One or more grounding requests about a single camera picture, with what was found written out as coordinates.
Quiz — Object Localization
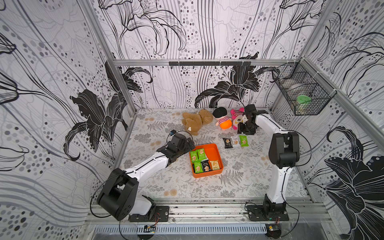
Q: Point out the brown teddy bear plush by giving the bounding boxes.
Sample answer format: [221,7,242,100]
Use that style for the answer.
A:
[182,109,214,136]

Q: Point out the black wire wall basket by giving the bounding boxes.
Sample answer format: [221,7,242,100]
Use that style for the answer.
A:
[272,62,337,116]

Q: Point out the green lidded cup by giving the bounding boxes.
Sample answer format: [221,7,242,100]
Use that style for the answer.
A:
[295,95,312,115]

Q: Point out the green cookie packet in box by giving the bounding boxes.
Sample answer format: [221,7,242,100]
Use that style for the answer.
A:
[190,151,199,163]
[194,162,204,174]

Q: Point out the cream cookie packet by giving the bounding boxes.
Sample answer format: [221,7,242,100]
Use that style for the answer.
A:
[210,161,221,171]

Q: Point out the black cookie packet in box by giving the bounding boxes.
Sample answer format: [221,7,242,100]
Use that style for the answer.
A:
[201,160,212,173]

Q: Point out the aluminium front rail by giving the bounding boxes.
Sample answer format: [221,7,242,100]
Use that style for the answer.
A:
[86,197,331,224]

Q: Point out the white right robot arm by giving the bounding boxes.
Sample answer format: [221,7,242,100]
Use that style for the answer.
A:
[238,105,300,218]

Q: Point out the green cookie packet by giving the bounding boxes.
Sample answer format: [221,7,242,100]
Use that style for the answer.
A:
[190,151,199,163]
[197,149,208,162]
[239,135,249,148]
[194,162,204,174]

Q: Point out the black cookie packet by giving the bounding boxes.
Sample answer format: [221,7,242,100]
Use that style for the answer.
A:
[201,160,212,173]
[223,138,233,149]

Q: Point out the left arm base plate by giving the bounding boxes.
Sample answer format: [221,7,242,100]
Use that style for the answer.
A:
[129,206,170,223]

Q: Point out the white slotted cable duct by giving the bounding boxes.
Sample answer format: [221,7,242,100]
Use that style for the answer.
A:
[94,224,267,235]

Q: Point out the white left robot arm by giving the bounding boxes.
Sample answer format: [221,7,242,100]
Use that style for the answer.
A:
[96,131,195,221]

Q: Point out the white pink owl plush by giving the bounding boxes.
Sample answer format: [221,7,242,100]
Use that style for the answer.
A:
[230,108,245,131]

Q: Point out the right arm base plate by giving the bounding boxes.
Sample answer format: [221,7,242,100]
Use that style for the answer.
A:
[245,204,290,222]

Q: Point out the orange pink black-haired doll plush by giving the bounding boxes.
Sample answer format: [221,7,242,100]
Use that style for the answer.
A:
[213,107,232,130]

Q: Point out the orange plastic storage box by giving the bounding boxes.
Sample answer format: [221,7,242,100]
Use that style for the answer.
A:
[189,144,224,178]

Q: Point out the white cookie packet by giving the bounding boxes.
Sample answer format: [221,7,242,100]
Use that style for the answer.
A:
[231,136,241,148]

